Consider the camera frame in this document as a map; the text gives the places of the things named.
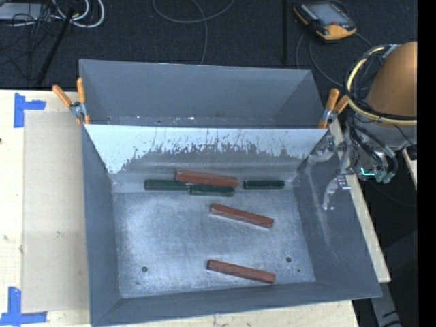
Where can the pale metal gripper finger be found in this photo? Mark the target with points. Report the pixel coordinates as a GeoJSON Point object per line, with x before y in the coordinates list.
{"type": "Point", "coordinates": [335, 189]}
{"type": "Point", "coordinates": [332, 145]}

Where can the dark green flat block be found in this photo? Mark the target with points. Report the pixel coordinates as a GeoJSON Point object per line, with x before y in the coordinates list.
{"type": "Point", "coordinates": [212, 190]}
{"type": "Point", "coordinates": [264, 184]}
{"type": "Point", "coordinates": [165, 184]}

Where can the red-brown flat block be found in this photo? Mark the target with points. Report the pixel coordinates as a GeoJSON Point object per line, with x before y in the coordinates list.
{"type": "Point", "coordinates": [207, 178]}
{"type": "Point", "coordinates": [241, 271]}
{"type": "Point", "coordinates": [242, 215]}

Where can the grey metal bin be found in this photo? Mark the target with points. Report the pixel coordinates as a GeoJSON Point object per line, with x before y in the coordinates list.
{"type": "Point", "coordinates": [211, 244]}

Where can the pale flat board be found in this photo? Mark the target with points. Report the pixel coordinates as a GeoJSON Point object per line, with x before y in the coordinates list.
{"type": "Point", "coordinates": [54, 210]}

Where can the black cylinder on white bracket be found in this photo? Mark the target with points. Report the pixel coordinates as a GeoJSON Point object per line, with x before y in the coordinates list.
{"type": "Point", "coordinates": [411, 152]}

